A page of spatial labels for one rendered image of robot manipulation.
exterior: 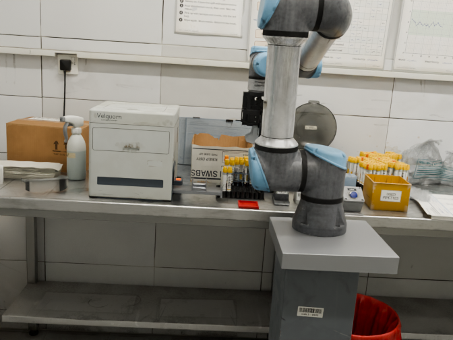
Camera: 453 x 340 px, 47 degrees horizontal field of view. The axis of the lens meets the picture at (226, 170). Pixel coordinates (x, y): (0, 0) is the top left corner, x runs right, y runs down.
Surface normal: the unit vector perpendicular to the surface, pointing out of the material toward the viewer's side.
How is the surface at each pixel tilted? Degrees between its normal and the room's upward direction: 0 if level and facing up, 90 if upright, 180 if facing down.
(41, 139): 87
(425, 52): 92
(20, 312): 0
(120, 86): 90
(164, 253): 90
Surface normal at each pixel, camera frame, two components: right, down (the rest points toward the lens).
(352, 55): 0.01, 0.30
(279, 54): -0.32, 0.24
